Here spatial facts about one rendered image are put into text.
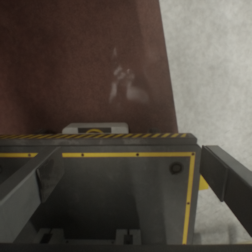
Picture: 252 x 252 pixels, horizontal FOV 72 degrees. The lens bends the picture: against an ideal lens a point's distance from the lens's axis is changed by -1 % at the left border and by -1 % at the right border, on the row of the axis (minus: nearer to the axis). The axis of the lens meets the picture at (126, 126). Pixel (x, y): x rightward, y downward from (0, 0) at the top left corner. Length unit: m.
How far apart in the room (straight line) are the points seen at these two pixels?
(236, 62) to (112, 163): 0.68
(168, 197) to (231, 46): 0.66
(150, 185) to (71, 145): 0.26
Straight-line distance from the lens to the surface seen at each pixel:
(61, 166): 0.17
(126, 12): 0.84
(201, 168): 0.17
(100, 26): 0.83
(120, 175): 0.55
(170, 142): 0.52
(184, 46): 0.84
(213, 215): 1.17
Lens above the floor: 0.80
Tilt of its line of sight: 75 degrees down
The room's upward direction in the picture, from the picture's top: 175 degrees counter-clockwise
